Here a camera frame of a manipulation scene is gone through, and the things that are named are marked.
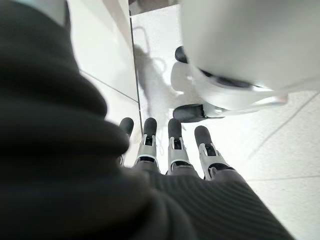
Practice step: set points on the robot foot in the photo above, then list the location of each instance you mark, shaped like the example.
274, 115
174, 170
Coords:
181, 55
225, 100

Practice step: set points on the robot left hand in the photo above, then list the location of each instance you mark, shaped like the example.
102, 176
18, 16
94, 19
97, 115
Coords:
75, 175

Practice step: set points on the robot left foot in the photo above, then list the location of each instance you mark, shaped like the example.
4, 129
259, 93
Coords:
225, 100

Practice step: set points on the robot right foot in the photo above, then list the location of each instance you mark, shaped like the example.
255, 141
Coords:
181, 55

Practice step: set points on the white cabinet door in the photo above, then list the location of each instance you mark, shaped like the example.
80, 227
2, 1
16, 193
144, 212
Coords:
120, 102
100, 37

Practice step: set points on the white robot body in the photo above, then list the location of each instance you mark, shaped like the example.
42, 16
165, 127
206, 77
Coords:
250, 37

